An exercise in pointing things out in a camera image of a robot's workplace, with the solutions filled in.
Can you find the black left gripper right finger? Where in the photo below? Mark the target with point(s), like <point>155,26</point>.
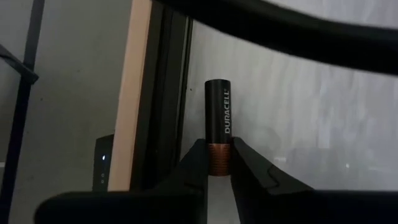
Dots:
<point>264,199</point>

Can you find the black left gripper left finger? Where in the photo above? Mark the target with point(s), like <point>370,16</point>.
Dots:
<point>174,202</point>

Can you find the black copper Duracell battery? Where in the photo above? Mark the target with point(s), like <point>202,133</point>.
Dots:
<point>217,109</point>

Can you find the black and grey computer box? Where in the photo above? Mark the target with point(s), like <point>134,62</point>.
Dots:
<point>104,174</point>

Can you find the black aluminium table frame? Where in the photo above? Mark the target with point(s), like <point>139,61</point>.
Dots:
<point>161,93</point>

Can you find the black metal frame post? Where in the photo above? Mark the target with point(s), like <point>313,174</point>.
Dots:
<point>31,31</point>

